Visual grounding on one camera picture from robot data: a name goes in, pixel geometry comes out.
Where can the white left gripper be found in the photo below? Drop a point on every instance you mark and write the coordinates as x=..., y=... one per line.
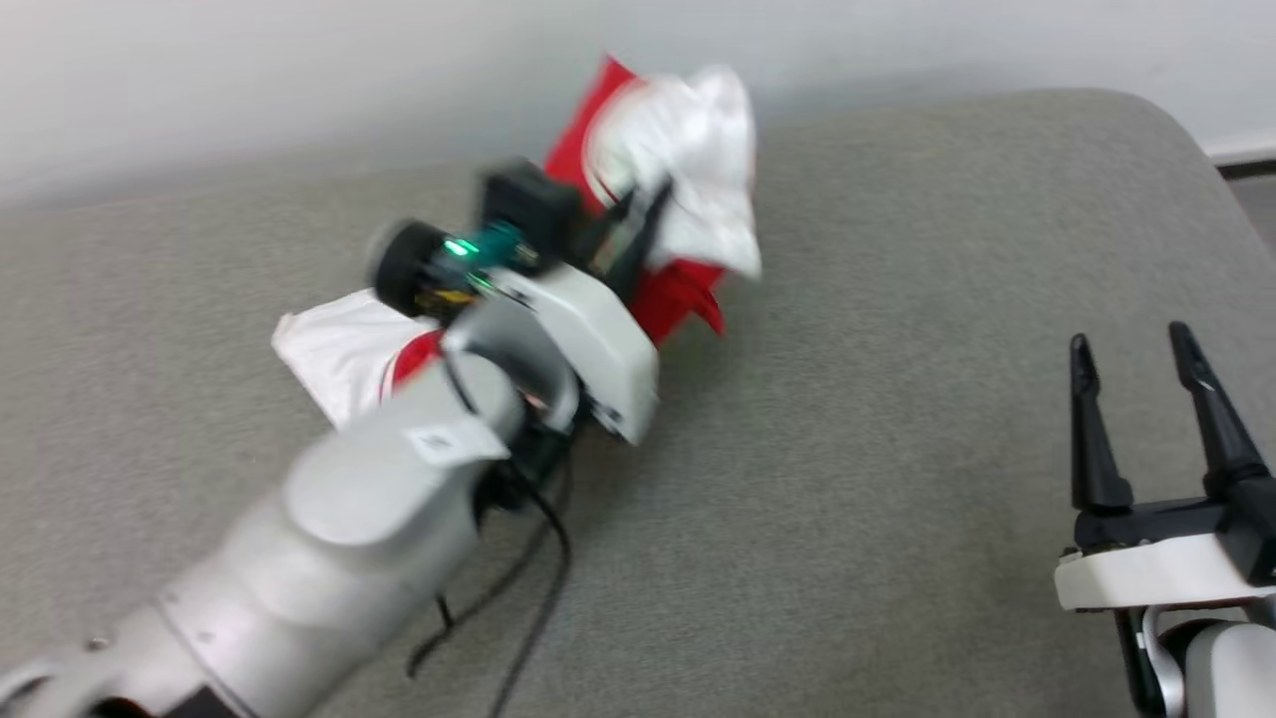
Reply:
x=608, y=349

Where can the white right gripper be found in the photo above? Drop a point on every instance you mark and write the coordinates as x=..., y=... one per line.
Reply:
x=1146, y=573

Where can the red white jersey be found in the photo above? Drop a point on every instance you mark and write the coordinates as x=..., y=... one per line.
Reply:
x=698, y=150

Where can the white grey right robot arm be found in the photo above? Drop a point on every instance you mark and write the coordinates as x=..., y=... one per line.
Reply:
x=1226, y=668

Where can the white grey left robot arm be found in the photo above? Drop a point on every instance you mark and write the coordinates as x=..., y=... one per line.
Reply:
x=349, y=538

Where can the white skirting board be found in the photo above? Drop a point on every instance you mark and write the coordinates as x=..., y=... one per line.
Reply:
x=1246, y=150

